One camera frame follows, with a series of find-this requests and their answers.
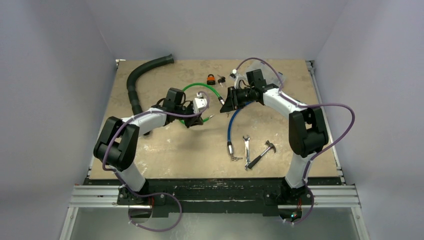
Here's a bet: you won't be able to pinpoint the green cable lock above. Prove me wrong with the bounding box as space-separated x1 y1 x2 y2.
179 82 224 125

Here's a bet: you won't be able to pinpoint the black head keys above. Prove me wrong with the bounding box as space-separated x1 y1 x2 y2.
217 75 226 88

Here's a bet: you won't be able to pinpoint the orange black padlock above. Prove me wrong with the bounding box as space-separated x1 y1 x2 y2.
206 74 216 86

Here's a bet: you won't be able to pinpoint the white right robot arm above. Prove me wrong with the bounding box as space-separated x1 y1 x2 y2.
220 69 329 204

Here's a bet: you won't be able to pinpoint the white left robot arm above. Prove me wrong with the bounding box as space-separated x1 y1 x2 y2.
93 87 210 205

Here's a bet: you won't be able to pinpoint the clear plastic screw box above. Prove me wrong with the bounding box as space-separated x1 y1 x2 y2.
245 59 286 87

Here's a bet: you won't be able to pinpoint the silver open-end wrench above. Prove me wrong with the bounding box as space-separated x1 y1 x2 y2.
242 135 251 171

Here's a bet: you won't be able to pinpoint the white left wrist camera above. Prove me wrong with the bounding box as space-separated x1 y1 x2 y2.
193 91 210 114

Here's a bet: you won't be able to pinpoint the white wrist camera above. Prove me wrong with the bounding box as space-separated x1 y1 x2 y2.
229 69 247 89
193 91 210 114

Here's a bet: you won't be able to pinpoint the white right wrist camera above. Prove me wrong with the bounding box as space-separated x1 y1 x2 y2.
229 69 247 89

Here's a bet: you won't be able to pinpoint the blue cable lock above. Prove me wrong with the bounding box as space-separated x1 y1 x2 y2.
226 108 243 162

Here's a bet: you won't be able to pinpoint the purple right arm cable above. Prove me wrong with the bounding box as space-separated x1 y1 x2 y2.
235 57 356 226

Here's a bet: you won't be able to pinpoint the black corrugated hose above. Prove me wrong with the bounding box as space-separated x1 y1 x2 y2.
126 54 175 137

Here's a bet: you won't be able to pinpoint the small black handle hammer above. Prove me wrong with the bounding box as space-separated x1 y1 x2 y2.
247 140 277 170

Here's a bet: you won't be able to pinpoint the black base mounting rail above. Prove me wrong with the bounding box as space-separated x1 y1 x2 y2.
83 177 343 218

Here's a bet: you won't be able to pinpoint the aluminium frame rail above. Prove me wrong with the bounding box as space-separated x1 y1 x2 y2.
60 177 370 240

